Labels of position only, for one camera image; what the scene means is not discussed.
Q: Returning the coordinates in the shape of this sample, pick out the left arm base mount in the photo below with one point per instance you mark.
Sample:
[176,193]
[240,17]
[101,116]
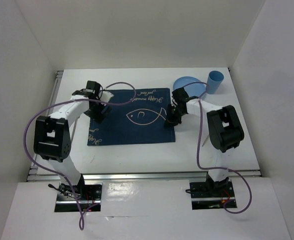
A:
[90,200]

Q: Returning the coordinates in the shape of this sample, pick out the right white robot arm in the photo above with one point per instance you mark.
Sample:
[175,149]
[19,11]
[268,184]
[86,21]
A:
[224,130]

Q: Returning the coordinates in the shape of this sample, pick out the light blue plate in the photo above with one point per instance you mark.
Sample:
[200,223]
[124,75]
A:
[191,85]

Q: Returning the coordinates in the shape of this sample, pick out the dark blue fish placemat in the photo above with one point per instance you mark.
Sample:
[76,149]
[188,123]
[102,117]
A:
[139,122]

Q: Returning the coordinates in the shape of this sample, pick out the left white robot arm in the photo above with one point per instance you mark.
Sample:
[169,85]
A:
[52,139]

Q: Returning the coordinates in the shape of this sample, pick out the light blue cup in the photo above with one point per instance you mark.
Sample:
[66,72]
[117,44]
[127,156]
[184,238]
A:
[214,80]

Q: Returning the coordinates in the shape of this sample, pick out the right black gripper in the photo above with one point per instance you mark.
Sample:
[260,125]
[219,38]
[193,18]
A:
[171,121]

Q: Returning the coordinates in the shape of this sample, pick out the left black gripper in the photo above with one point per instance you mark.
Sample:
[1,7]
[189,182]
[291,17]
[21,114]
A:
[98,117]

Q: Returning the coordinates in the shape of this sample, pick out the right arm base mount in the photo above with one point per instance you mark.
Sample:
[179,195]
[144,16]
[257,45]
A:
[203,198]

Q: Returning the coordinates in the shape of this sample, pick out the silver fork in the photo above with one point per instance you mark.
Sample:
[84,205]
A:
[73,130]

